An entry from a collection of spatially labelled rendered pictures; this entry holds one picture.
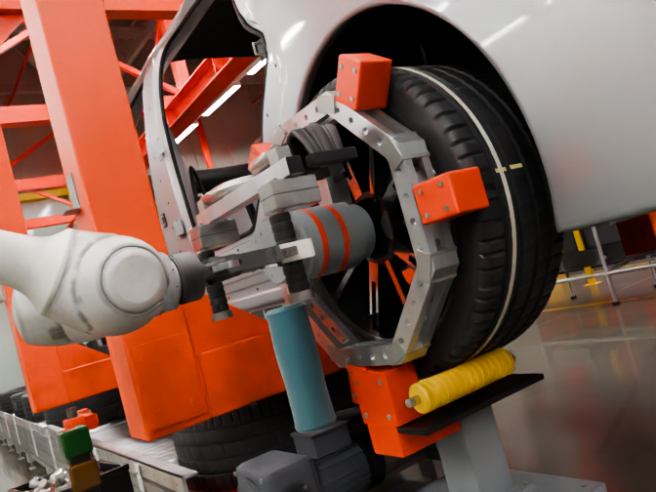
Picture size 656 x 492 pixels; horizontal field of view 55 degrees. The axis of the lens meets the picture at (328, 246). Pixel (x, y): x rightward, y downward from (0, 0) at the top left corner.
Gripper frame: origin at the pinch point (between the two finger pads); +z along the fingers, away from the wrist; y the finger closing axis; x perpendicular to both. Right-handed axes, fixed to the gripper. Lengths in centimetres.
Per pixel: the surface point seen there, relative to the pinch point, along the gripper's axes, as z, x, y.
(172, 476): -6, -44, -78
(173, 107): 240, 238, -596
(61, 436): -38.1, -17.5, -10.3
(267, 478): 3, -44, -40
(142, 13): 93, 178, -258
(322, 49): 38, 47, -26
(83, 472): -36.5, -23.4, -10.2
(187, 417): -4, -28, -59
